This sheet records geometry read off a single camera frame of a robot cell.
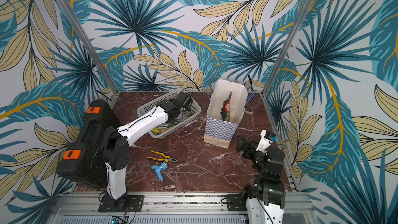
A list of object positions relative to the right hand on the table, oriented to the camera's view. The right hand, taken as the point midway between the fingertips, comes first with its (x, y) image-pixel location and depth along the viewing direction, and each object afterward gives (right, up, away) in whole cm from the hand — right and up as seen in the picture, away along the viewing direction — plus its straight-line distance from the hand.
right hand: (245, 139), depth 71 cm
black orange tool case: (-67, -7, -9) cm, 68 cm away
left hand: (-33, +11, +17) cm, 39 cm away
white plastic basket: (-24, +12, +31) cm, 41 cm away
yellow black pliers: (-39, -14, +15) cm, 44 cm away
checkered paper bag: (-12, +1, +10) cm, 15 cm away
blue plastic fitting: (-40, -17, +11) cm, 45 cm away
